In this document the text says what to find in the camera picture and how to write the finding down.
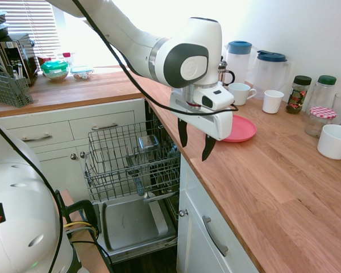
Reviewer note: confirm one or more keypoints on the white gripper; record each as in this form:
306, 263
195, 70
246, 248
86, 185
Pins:
216, 125

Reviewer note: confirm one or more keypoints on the red plastic plate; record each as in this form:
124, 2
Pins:
243, 129

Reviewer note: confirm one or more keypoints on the grey dishwasher spray tube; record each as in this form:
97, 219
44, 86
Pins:
138, 182

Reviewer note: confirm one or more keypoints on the open steel dishwasher door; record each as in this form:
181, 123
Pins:
130, 224

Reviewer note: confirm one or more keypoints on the clear glass food container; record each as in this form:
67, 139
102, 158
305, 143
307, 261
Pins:
148, 143

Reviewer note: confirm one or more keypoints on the round steel cabinet knob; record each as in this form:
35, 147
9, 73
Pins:
82, 155
183, 213
73, 156

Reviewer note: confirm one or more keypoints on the glass french press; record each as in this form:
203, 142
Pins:
226, 74

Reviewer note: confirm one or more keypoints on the white ribbed cup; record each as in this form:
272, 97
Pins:
272, 102

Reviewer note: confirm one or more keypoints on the clear pitcher round blue lid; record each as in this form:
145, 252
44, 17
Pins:
238, 62

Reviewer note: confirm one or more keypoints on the clear pitcher spouted blue lid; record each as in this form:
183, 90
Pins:
270, 76

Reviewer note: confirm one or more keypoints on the dark jar black lid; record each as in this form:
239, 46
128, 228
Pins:
297, 96

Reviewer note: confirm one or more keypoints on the glass jar red gingham lid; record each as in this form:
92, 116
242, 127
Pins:
319, 122

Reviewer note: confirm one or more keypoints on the black screw clamp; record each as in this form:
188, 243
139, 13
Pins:
82, 206

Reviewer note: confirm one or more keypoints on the rectangular container teal lid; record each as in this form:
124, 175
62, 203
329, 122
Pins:
82, 73

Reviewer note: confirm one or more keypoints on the clear jar green lid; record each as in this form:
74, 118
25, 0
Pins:
325, 94

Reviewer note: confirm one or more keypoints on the white ceramic bowl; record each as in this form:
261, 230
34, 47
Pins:
335, 142

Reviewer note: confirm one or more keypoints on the clear container red lid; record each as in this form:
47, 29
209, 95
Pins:
67, 58

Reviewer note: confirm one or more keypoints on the round container green lid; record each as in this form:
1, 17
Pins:
54, 71

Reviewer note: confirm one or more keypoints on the brown robot table board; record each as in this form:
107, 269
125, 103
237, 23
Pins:
88, 256

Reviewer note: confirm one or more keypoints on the small dark red box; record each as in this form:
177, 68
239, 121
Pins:
44, 60

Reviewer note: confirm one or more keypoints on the grey plastic cutlery basket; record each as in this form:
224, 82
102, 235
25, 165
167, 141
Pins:
8, 91

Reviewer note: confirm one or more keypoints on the black steel toaster oven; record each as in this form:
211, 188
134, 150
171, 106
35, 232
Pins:
17, 54

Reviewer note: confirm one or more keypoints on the window blind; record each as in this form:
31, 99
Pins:
31, 17

